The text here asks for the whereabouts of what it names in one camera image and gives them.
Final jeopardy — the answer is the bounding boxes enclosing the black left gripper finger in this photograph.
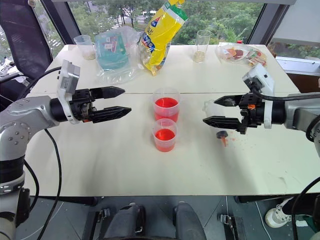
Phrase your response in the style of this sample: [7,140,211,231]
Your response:
[90,86,126,100]
[92,105,133,125]

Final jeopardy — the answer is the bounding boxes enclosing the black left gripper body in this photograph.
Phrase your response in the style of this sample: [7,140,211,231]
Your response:
[69,88,98,123]

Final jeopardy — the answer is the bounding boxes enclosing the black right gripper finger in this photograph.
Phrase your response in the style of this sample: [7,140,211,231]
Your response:
[202,116,243,131]
[213,94,242,107]

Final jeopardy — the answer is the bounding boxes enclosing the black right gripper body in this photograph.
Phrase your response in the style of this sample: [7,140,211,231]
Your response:
[234,92,266,135]

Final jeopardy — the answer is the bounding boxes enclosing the clear measuring cup with grains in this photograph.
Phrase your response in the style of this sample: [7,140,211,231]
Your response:
[73,34,97,61]

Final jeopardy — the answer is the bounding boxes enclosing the cup with red liquid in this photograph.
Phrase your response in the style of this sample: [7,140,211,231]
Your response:
[151,118,179,152]
[152,87,182,124]

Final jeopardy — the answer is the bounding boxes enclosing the clear plastic bag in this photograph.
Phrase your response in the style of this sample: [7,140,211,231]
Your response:
[94,24,144,86]

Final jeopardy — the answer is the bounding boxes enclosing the teal box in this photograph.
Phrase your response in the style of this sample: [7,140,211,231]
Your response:
[95,31,130,71]

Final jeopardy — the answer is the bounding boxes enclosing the clear bag of colourful sweets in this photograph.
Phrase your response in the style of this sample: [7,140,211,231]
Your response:
[215,42,269,69]

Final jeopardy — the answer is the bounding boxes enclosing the tall clear glass with grains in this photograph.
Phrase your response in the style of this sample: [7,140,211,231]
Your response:
[193,29,212,64]

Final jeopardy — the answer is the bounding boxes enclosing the brown wooden cabinet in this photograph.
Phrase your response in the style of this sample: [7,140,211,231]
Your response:
[286,71,320,94]

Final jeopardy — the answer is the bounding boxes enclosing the yellow snack bag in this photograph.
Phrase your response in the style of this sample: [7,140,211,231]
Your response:
[138,0,190,77]

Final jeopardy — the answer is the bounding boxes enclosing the black mesh office chair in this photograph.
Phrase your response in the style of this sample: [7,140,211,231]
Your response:
[0,0,55,81]

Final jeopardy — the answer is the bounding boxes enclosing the white sneaker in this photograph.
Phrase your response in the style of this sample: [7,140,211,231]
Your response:
[264,202,294,229]

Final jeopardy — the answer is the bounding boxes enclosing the dark grey rounded shape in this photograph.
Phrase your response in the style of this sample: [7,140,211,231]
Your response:
[103,203,147,240]
[171,201,208,240]

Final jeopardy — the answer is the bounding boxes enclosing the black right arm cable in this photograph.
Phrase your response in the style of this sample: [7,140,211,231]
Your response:
[249,83,320,102]

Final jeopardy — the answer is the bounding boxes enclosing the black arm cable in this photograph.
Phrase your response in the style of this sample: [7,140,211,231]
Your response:
[249,83,320,102]
[21,65,63,240]

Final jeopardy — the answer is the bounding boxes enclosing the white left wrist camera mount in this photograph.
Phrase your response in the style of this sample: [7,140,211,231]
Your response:
[55,59,81,125]

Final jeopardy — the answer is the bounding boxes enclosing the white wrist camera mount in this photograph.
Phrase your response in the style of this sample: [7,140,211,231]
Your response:
[55,59,81,125]
[241,63,276,130]

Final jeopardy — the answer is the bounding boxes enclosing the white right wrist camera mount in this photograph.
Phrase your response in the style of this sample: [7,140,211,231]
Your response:
[241,63,276,130]

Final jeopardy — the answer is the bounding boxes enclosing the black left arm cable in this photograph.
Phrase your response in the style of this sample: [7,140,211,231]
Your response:
[21,65,63,240]

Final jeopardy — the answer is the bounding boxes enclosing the black table frame bar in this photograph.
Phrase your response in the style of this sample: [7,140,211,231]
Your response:
[234,194,296,204]

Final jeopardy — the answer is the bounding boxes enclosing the thin black cable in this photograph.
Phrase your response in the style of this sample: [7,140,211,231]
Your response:
[23,159,40,214]

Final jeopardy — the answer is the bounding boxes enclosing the black floor bracket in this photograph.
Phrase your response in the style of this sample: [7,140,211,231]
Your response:
[216,212,248,240]
[95,207,111,224]

